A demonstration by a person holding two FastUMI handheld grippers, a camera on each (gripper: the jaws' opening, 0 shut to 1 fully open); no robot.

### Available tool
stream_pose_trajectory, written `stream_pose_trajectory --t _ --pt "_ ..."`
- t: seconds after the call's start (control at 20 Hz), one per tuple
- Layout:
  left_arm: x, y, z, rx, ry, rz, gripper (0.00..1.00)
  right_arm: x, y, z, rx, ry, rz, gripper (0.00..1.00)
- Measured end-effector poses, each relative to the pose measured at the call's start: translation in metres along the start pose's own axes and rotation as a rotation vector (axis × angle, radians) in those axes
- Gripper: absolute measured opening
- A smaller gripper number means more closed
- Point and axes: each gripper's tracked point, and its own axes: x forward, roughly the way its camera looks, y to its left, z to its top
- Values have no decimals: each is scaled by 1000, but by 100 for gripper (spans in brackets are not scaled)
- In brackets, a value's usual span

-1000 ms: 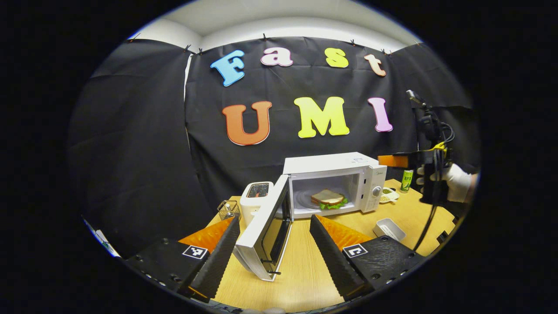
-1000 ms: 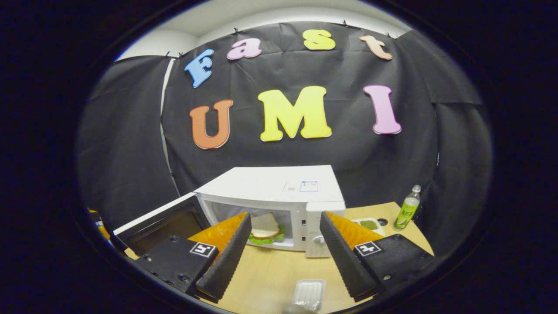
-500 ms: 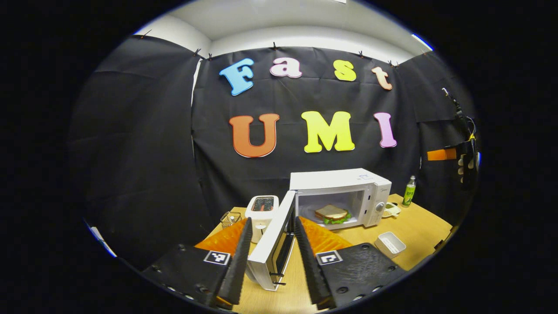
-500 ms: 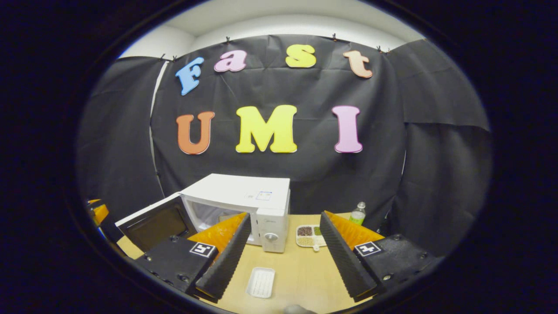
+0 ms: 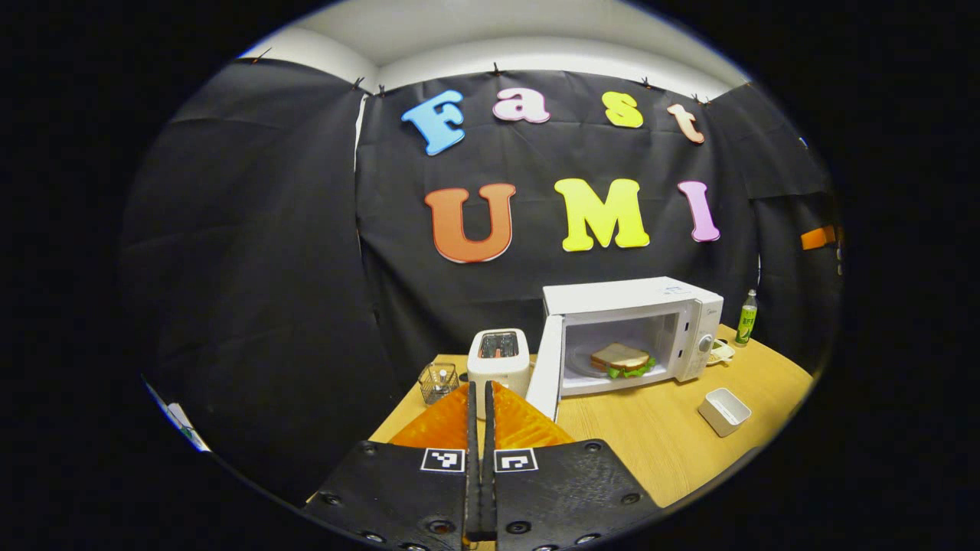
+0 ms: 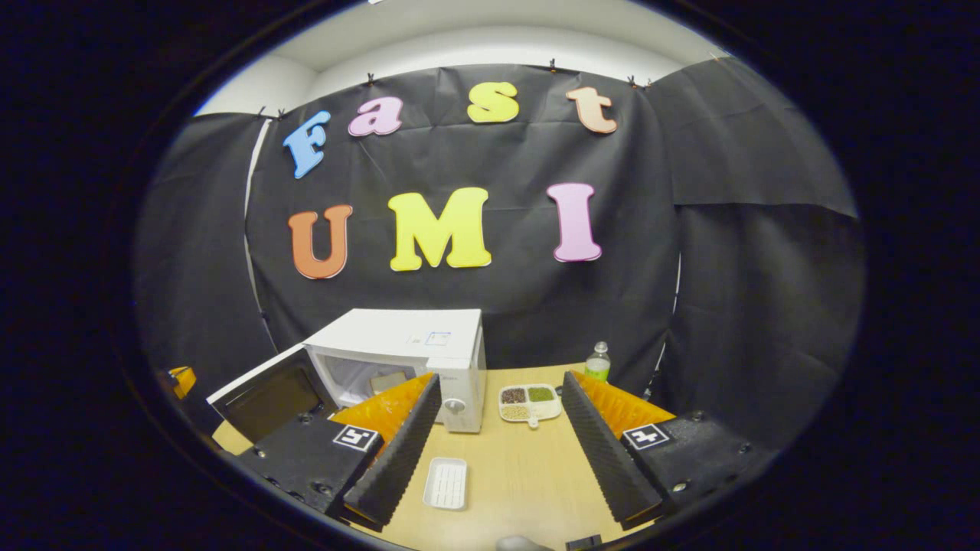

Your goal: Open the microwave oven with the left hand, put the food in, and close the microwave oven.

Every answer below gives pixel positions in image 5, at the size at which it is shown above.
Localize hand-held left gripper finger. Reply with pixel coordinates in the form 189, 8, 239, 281
481, 380, 664, 551
302, 380, 482, 551

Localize computer monitor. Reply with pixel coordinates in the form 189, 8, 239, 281
145, 379, 211, 452

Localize white microwave oven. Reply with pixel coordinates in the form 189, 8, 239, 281
525, 276, 724, 423

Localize white toaster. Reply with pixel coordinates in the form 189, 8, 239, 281
467, 328, 531, 400

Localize sandwich with lettuce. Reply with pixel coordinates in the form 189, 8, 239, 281
590, 342, 658, 380

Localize green drink bottle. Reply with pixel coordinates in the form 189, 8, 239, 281
735, 289, 759, 347

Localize wire mesh basket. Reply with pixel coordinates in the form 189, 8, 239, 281
418, 362, 460, 406

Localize white rectangular tray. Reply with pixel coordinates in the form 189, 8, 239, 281
697, 387, 753, 438

